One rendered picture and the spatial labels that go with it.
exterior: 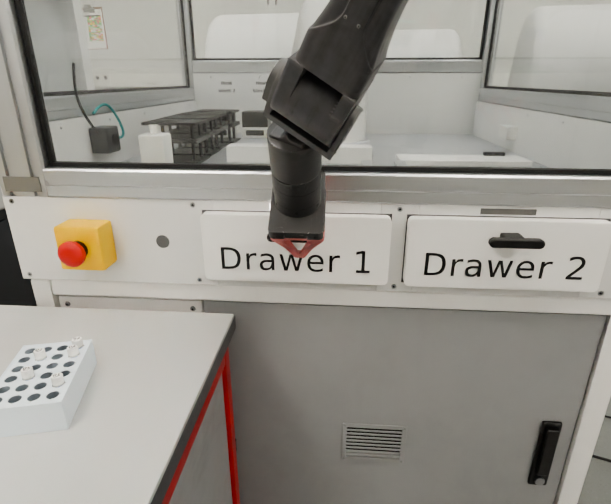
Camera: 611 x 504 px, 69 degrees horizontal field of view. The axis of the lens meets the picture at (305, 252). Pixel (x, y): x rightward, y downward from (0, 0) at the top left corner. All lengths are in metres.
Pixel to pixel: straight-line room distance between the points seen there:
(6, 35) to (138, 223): 0.31
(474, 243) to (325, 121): 0.37
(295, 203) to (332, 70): 0.18
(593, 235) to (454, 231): 0.20
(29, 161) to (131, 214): 0.17
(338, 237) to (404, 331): 0.22
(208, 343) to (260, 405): 0.25
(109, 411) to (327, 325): 0.37
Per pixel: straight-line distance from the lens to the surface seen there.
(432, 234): 0.68
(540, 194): 0.73
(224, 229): 0.69
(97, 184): 0.77
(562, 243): 0.74
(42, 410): 0.57
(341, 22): 0.37
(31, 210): 0.83
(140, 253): 0.77
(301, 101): 0.40
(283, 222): 0.52
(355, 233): 0.67
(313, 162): 0.47
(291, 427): 0.91
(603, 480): 1.73
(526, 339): 0.84
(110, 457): 0.53
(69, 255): 0.74
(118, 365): 0.66
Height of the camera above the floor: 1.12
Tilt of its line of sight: 22 degrees down
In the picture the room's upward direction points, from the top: straight up
